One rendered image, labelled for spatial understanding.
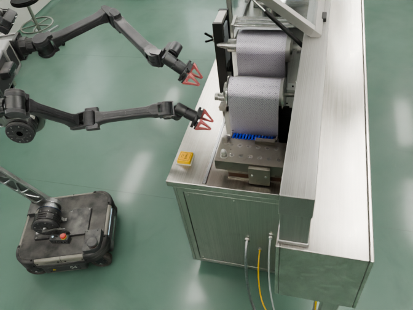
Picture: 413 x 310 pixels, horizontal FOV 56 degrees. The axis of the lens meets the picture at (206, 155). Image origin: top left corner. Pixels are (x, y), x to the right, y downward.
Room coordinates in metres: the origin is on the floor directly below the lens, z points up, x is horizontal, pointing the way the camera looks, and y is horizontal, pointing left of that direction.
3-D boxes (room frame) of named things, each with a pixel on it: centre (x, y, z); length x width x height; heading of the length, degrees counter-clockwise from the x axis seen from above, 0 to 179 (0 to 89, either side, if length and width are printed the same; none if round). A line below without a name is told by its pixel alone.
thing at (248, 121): (1.38, -0.25, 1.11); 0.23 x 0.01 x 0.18; 69
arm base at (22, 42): (1.86, 0.80, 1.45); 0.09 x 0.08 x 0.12; 177
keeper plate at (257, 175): (1.16, -0.23, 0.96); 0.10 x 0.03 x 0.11; 69
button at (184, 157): (1.41, 0.11, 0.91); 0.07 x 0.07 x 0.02; 69
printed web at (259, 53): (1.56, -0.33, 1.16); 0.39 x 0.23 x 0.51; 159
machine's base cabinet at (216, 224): (2.33, -0.55, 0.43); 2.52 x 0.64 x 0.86; 159
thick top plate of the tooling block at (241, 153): (1.25, -0.25, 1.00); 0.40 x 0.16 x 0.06; 69
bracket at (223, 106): (1.53, -0.14, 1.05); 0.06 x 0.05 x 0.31; 69
